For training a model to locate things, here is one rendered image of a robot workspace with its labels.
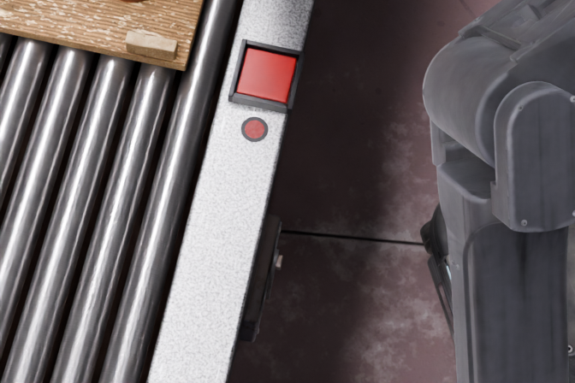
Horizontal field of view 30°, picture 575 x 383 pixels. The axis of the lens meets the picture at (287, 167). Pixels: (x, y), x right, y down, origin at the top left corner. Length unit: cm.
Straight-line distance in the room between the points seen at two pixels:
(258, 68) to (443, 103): 72
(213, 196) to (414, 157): 108
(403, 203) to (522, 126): 171
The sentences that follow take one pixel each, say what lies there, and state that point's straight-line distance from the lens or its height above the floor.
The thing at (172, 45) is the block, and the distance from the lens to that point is 123.
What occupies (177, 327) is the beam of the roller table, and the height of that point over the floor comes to 92.
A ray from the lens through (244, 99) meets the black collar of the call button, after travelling 124.
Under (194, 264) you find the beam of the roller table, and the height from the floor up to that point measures 92.
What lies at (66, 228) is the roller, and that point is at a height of 92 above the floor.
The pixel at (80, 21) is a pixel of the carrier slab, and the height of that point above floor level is 94.
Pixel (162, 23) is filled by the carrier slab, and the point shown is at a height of 94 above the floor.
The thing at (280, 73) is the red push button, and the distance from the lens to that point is 125.
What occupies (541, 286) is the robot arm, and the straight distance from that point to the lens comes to 57.
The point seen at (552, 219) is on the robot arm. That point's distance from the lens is 52.
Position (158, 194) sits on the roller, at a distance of 121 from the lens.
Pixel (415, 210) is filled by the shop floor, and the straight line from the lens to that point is 220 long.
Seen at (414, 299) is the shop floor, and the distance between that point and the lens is 215.
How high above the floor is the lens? 206
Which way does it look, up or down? 69 degrees down
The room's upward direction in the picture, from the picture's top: 10 degrees clockwise
